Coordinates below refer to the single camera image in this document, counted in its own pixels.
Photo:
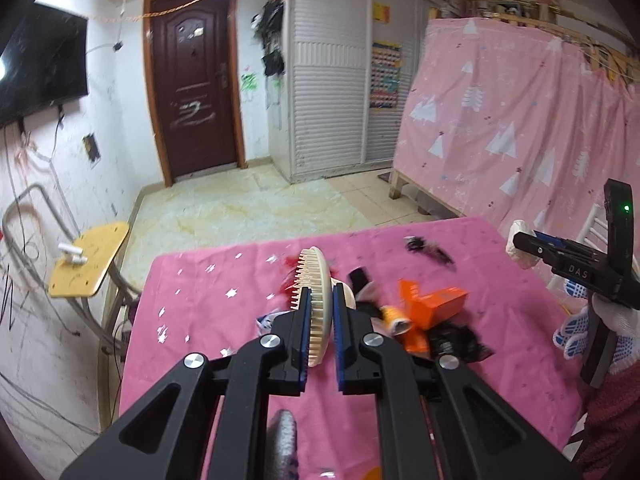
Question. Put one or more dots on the small black box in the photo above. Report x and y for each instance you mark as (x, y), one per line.
(360, 280)

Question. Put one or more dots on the colourful chart poster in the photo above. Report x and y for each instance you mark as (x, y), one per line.
(386, 75)

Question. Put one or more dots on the orange cardboard box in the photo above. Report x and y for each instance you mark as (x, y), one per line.
(440, 305)

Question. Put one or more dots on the cream hairbrush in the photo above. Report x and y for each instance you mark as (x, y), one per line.
(321, 280)

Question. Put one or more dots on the white slatted wardrobe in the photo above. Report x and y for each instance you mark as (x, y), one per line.
(325, 85)

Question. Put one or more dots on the pink tree print curtain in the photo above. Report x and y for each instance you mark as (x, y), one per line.
(500, 110)

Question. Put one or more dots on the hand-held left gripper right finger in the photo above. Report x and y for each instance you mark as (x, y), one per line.
(340, 340)

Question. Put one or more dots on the yellow seat metal chair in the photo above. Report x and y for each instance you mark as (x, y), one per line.
(90, 260)

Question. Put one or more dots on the white metal chair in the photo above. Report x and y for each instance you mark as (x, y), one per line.
(595, 221)

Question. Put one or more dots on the white blue printed wrapper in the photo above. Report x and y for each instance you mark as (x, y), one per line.
(270, 321)

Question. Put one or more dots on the small white plastic part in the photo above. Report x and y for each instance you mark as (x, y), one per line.
(72, 255)

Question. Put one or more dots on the open wall socket box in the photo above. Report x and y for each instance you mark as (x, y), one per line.
(91, 149)

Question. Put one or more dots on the black crumpled wrapper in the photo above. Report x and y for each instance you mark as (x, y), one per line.
(457, 342)

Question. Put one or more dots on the orange packet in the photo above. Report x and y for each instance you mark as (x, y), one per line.
(417, 342)

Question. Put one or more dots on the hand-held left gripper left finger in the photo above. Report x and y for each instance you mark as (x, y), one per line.
(302, 340)

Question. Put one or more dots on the grey speckled tube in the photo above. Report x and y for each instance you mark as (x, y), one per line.
(283, 440)

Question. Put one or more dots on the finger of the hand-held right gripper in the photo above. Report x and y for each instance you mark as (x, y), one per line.
(532, 247)

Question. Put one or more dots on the yellow poster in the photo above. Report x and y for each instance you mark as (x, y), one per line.
(381, 12)

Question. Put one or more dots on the dark brown door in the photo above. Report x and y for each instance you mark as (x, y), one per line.
(192, 85)

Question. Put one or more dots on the person's right hand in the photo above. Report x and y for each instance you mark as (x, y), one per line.
(572, 327)

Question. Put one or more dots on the small orange tube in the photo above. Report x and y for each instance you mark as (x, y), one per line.
(396, 321)

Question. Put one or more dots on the white tissue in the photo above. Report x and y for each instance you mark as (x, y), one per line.
(520, 226)

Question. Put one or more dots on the pink star tablecloth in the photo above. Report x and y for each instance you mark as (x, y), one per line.
(200, 310)

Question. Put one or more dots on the black feathery wrapper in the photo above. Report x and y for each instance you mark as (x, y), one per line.
(430, 249)

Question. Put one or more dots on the person's right forearm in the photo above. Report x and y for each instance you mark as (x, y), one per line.
(615, 410)

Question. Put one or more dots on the black wall television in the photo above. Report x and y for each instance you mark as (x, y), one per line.
(40, 60)

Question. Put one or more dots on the red wrapper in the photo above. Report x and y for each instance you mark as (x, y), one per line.
(290, 285)

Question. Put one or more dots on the black hanging bags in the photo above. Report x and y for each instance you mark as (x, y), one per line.
(272, 25)

